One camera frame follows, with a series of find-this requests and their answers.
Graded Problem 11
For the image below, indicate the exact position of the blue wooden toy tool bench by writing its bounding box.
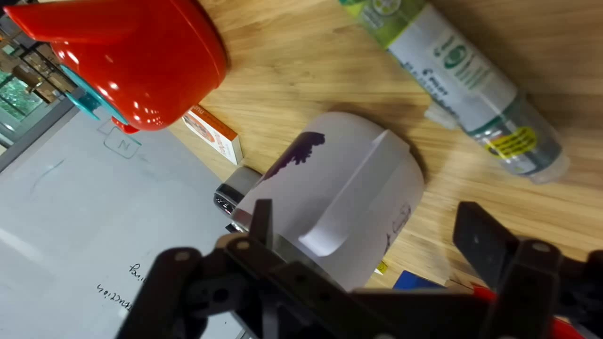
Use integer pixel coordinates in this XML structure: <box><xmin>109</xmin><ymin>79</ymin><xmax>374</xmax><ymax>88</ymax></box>
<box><xmin>393</xmin><ymin>271</ymin><xmax>495</xmax><ymax>299</ymax></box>

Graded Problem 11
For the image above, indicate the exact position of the red teapot with teal lid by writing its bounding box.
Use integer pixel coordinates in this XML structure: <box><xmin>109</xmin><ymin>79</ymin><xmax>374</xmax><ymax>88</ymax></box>
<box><xmin>3</xmin><ymin>0</ymin><xmax>227</xmax><ymax>131</ymax></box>

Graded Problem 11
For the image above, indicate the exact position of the green glue marker tube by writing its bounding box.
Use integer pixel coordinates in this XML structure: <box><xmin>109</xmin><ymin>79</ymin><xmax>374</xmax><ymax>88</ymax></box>
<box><xmin>337</xmin><ymin>0</ymin><xmax>568</xmax><ymax>182</ymax></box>

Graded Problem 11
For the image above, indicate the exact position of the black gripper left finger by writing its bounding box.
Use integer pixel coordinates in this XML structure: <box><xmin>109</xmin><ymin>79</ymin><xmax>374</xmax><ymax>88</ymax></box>
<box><xmin>248</xmin><ymin>199</ymin><xmax>273</xmax><ymax>248</ymax></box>

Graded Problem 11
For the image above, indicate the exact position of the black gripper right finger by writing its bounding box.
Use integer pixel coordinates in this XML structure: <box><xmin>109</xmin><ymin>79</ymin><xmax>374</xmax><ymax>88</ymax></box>
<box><xmin>452</xmin><ymin>201</ymin><xmax>519</xmax><ymax>292</ymax></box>

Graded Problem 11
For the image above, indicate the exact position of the small white book orange picture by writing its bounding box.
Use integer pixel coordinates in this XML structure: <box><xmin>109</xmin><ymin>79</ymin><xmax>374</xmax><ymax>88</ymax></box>
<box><xmin>182</xmin><ymin>105</ymin><xmax>242</xmax><ymax>165</ymax></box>

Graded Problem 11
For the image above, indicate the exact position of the white metal mug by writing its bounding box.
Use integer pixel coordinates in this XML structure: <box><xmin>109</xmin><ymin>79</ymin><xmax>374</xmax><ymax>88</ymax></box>
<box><xmin>233</xmin><ymin>111</ymin><xmax>423</xmax><ymax>290</ymax></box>

